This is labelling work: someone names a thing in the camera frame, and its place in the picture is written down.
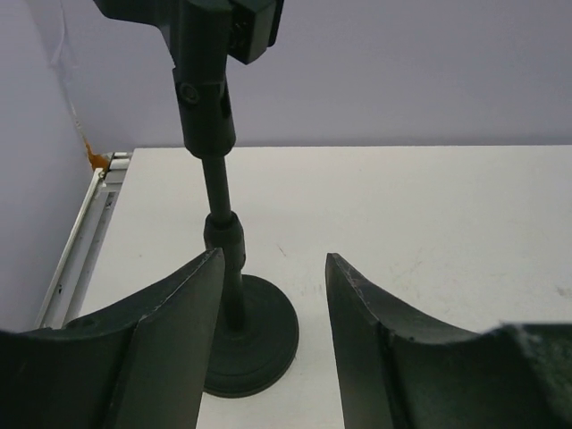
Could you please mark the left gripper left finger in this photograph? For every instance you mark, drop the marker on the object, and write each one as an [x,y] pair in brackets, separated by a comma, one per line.
[138,363]

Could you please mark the aluminium rail frame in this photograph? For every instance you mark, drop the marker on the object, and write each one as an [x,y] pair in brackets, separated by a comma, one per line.
[68,287]

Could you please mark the black round-base stand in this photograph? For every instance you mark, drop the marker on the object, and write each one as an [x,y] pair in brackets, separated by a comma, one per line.
[257,333]

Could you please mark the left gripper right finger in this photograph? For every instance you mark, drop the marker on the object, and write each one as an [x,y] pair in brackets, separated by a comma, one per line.
[399,367]

